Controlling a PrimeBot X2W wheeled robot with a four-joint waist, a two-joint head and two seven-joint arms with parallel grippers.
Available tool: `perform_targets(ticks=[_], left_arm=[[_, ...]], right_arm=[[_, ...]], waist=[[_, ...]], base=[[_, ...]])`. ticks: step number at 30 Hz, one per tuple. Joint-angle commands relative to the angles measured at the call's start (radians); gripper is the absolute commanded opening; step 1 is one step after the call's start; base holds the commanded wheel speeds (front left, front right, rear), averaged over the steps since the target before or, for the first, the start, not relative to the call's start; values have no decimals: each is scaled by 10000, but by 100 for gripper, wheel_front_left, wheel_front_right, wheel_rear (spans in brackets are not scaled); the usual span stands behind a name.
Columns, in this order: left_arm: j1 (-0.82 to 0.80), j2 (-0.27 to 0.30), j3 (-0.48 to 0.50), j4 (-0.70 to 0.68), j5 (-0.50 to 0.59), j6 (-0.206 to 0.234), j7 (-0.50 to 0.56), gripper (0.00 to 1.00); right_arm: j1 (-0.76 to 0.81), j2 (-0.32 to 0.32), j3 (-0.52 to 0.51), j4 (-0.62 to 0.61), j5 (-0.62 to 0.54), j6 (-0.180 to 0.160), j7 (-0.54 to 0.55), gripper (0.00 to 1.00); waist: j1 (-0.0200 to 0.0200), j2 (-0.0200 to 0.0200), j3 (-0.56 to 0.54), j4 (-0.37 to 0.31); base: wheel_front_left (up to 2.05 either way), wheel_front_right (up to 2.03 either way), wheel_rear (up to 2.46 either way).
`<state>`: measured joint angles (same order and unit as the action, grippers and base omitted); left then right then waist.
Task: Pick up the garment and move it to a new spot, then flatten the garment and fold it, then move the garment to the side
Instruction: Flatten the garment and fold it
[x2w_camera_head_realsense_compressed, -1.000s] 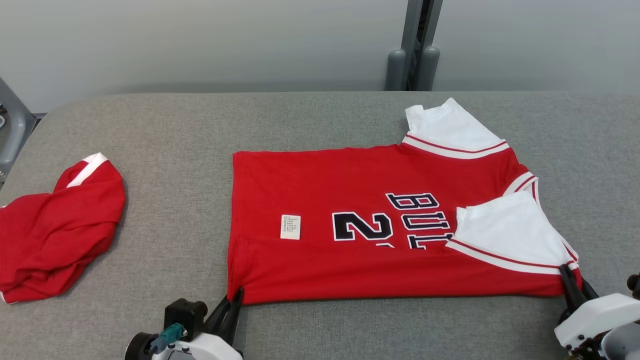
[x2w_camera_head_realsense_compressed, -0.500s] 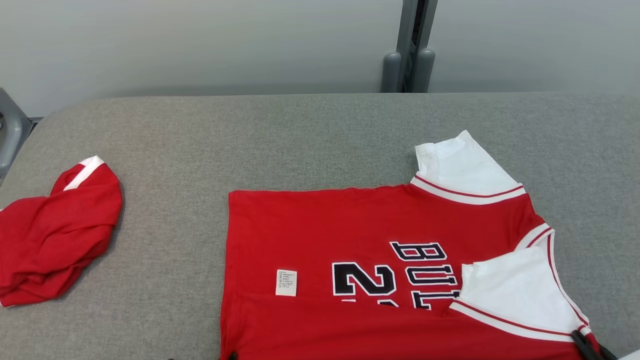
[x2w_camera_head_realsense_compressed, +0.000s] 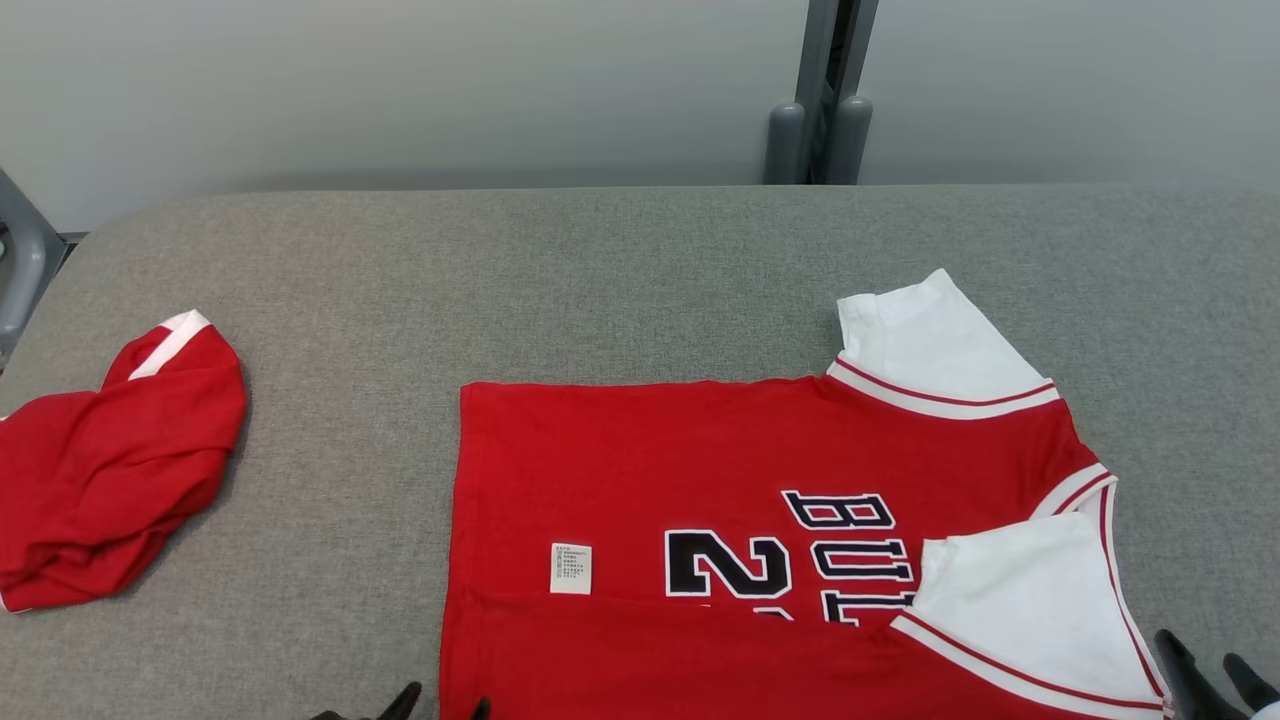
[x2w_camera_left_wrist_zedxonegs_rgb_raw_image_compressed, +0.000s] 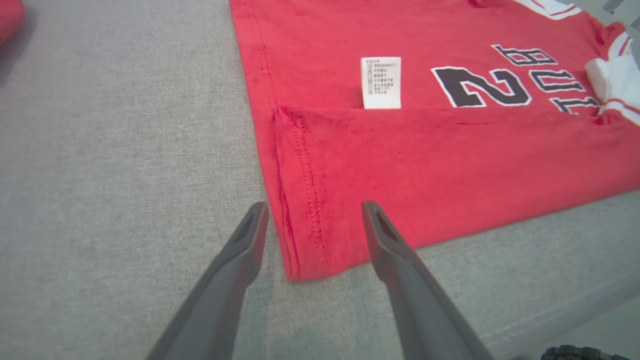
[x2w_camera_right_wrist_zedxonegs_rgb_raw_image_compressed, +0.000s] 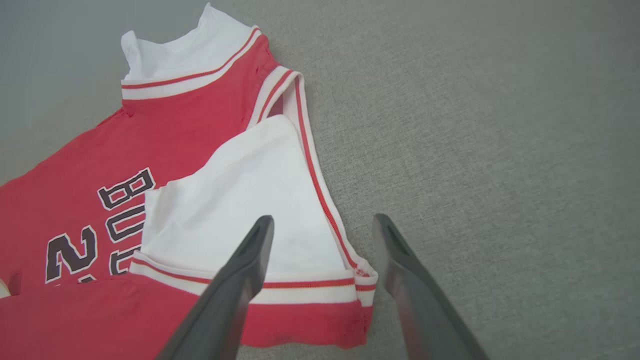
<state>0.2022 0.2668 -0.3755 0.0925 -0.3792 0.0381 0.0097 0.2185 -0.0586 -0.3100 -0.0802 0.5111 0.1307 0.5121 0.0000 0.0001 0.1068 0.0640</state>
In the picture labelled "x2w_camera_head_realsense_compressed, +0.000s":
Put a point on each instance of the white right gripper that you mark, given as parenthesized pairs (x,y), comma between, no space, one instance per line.
(1268,713)

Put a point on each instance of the grey partition end post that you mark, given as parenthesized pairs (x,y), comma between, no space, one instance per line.
(25,270)

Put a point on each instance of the grey partition joint post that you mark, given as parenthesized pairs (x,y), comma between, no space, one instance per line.
(822,90)

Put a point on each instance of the red shorts with white stripe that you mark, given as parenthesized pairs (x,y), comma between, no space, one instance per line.
(110,480)

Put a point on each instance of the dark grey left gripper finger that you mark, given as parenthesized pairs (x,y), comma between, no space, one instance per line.
(405,703)
(481,710)

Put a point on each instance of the red white basketball jersey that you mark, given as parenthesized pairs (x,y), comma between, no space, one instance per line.
(640,470)

